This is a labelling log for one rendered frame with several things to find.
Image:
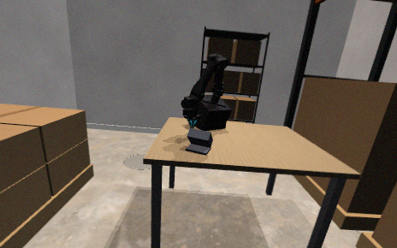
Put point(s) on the grey sloped panel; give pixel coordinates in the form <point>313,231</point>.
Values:
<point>201,141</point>

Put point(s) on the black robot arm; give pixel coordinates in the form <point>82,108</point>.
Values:
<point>198,89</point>

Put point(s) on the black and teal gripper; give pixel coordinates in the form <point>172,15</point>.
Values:
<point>193,118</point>

